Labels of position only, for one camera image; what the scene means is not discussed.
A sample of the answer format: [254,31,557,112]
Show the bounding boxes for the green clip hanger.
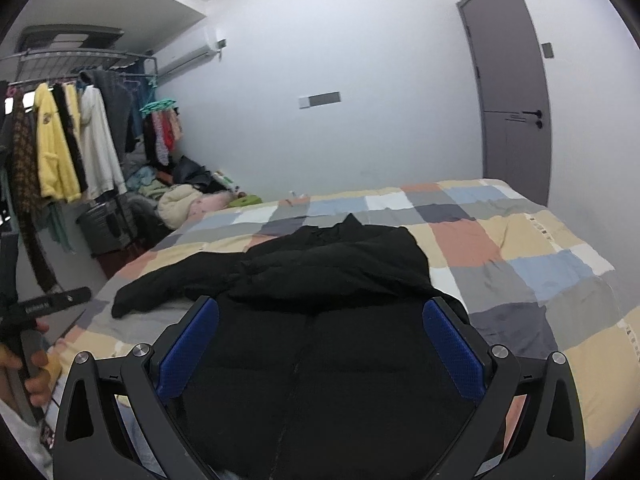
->
[139,99,180,116]

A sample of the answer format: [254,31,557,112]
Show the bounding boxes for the bed with checkered blanket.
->
[44,178,640,480]

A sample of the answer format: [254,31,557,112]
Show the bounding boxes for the metal clothes rack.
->
[0,46,160,261]

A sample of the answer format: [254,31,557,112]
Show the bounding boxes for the grey door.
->
[456,0,552,207]

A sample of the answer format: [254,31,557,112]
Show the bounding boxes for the person's left hand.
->
[0,320,63,408]

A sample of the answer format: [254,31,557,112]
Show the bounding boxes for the brown patterned garment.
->
[11,91,63,293]

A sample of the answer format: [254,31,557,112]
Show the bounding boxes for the grey and white wall panel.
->
[298,92,342,110]

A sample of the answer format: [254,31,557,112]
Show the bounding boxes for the pink cloth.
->
[189,192,236,220]

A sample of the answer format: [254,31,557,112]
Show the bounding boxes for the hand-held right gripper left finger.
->
[52,295,221,480]

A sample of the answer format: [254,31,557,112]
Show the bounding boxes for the black padded jacket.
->
[111,213,501,480]

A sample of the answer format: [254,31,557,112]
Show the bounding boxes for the cream fluffy jacket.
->
[156,184,203,231]

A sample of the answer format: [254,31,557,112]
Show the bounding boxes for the white air conditioner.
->
[149,25,227,74]

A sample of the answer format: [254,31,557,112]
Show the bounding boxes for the white hoodie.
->
[77,85,128,200]

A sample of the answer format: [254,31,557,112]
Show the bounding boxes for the dark grey suitcase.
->
[75,199,138,260]

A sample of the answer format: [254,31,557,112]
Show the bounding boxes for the dark grey coat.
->
[79,69,138,157]

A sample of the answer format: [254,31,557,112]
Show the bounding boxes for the flat ceiling lamp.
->
[17,25,125,54]

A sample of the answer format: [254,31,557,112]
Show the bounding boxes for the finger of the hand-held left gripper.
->
[11,286,93,319]

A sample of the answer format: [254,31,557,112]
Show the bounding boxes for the black bag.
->
[171,155,227,195]

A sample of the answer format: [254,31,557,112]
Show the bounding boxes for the pile of mixed clothes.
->
[122,146,176,211]

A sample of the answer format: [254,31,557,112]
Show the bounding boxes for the red and pink hanging clothes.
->
[144,108,185,167]

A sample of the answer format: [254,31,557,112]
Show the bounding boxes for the yellow hoodie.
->
[31,82,83,205]

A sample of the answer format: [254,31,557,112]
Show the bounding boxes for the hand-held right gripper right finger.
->
[422,296,586,480]

